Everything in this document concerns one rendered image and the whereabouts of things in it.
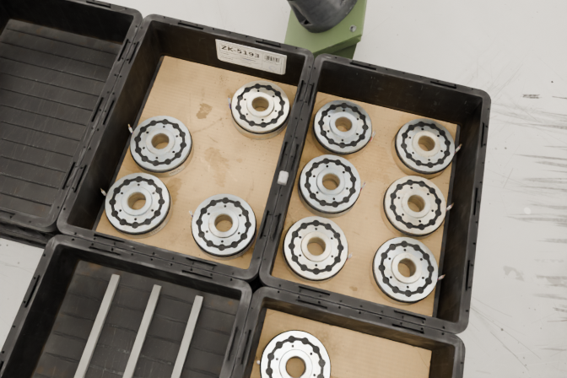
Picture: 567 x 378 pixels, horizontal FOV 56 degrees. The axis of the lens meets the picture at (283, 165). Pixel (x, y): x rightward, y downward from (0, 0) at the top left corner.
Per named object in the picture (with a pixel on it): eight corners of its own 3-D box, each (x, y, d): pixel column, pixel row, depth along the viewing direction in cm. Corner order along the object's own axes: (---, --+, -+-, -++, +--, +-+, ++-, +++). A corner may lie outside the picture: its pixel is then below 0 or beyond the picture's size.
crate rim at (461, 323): (461, 338, 75) (467, 337, 73) (256, 285, 77) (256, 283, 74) (487, 99, 90) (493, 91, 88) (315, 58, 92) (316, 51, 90)
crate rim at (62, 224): (148, 19, 93) (146, 11, 91) (315, 58, 92) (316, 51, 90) (57, 234, 78) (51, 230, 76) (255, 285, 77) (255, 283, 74)
